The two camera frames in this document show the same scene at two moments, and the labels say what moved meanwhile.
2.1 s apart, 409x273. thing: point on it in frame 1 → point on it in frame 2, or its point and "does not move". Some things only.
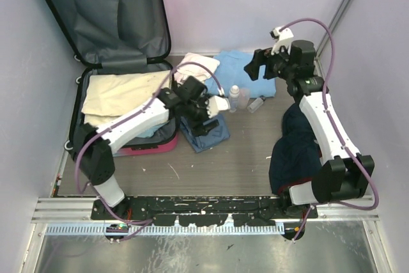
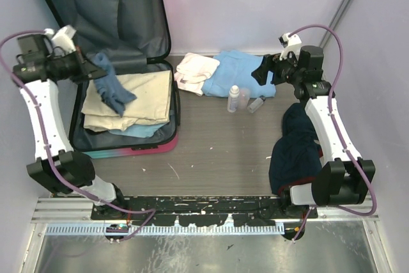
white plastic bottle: [234, 94] does not move
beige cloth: [109, 95] does not move
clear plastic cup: [244, 96] does not move
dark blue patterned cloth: [208, 140] → [110, 89]
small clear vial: [257, 103] does not move
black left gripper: [197, 128] → [90, 70]
